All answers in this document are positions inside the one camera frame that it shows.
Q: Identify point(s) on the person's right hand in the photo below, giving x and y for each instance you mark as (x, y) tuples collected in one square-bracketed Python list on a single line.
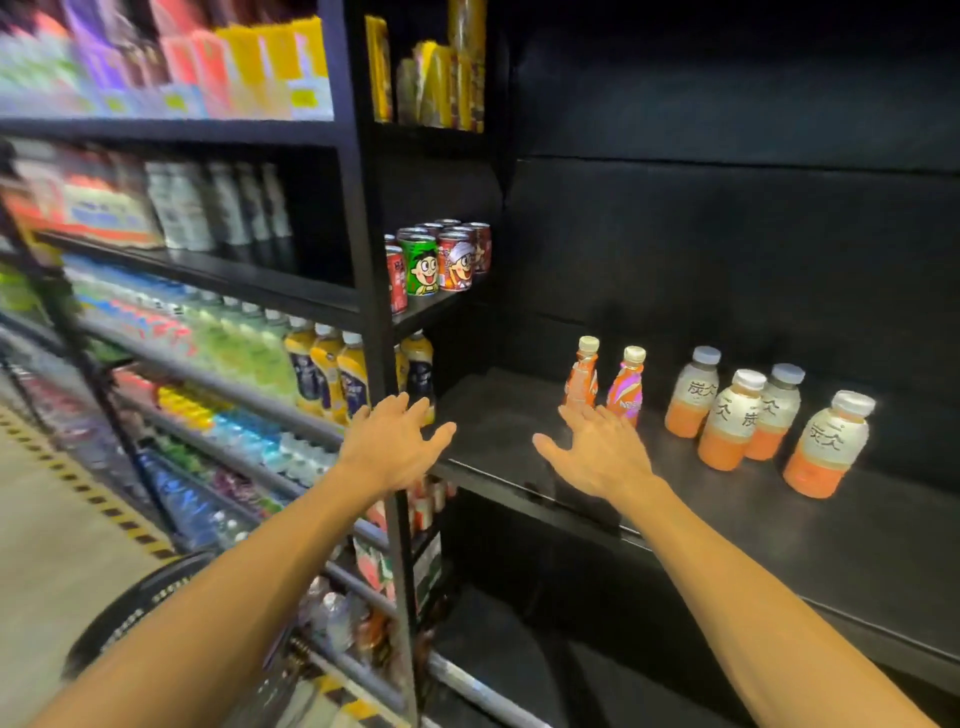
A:
[(607, 461)]

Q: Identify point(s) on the person's left hand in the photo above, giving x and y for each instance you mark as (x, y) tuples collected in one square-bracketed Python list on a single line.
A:
[(390, 454)]

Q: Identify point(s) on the Nescafe coffee bottle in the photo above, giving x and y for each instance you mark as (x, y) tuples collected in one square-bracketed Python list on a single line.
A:
[(581, 382)]

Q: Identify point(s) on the black shelf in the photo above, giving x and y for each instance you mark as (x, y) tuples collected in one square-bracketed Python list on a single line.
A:
[(750, 540)]

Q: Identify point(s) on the black shopping basket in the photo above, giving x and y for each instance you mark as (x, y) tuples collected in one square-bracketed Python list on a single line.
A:
[(150, 592)]

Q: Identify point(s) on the person's right forearm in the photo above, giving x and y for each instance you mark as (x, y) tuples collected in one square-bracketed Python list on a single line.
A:
[(750, 622)]

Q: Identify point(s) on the row of red white small bottles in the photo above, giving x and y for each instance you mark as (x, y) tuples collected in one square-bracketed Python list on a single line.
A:
[(420, 510)]

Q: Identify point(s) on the row of clear white capped bottles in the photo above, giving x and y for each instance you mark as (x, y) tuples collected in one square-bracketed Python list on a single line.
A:
[(304, 457)]

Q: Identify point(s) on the row of yellow dark label bottles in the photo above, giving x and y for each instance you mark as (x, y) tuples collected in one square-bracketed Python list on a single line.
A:
[(330, 367)]

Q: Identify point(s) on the row of white green cartons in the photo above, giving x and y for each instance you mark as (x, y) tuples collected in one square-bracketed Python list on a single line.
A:
[(371, 566)]

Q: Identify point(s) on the row of blue drink bottles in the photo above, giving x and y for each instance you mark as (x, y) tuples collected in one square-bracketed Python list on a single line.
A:
[(247, 439)]

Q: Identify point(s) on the row of purple drink bottles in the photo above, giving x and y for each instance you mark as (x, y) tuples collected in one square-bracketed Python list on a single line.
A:
[(240, 487)]

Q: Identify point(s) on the row of clear water bottles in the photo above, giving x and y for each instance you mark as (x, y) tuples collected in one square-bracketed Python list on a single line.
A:
[(334, 619)]

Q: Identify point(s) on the row of brown drink bottles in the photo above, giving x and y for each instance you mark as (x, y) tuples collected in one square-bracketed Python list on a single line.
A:
[(371, 634)]

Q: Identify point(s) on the row of pale green bottles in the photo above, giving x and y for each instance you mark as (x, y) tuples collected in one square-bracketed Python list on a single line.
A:
[(240, 345)]

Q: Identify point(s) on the group of cartoon drink cans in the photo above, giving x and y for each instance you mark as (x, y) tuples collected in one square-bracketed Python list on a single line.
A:
[(424, 266)]

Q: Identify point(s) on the row of green drink bottles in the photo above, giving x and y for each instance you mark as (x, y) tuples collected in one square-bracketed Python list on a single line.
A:
[(180, 454)]

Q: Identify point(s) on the row of small yellow bottles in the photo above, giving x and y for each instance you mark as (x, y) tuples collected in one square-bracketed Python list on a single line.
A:
[(184, 409)]

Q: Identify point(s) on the row of blue water bottles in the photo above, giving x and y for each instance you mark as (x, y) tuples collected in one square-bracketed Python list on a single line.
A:
[(180, 502)]

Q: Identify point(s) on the black metal drinks rack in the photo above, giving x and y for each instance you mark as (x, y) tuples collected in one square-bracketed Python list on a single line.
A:
[(364, 225), (88, 373)]

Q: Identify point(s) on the row of red can packs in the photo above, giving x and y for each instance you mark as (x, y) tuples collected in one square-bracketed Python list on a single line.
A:
[(135, 386)]

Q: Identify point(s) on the row of white milk bottles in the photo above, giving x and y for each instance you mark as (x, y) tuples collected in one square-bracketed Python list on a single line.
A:
[(187, 210)]

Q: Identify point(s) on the blue white price label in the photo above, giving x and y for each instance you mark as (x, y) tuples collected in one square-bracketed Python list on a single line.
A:
[(309, 101)]

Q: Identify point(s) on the row of yellow snack packets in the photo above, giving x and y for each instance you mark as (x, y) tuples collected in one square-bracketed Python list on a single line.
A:
[(439, 82)]

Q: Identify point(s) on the row of red capped cream bottles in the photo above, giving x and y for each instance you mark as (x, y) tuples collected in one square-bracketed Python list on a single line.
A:
[(90, 202)]

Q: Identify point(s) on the row of light green bottles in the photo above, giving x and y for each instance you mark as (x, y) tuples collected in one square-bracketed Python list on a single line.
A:
[(19, 292)]

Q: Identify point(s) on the row of yellow red boxes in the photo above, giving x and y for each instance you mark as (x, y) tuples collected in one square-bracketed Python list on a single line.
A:
[(255, 60)]

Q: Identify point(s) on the row of red brown cups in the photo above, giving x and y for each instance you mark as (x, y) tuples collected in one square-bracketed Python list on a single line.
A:
[(172, 15)]

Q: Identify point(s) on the row of purple cups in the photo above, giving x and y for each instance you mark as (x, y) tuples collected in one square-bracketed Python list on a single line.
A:
[(105, 52)]

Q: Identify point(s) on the row of red white juice bottles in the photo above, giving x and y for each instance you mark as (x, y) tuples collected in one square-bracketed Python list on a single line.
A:
[(37, 67)]

